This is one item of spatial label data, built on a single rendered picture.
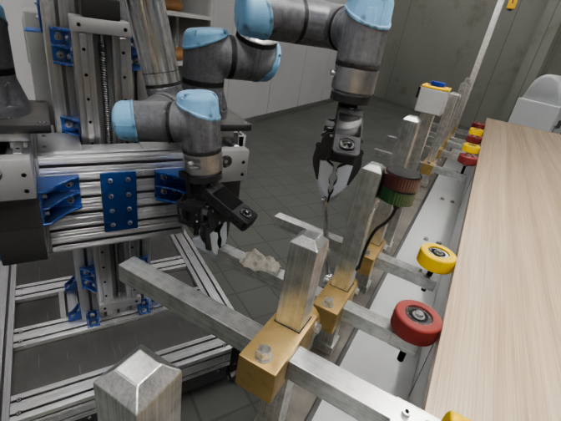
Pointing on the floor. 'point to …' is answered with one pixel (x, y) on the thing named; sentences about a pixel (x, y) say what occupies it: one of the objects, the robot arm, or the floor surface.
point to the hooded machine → (540, 105)
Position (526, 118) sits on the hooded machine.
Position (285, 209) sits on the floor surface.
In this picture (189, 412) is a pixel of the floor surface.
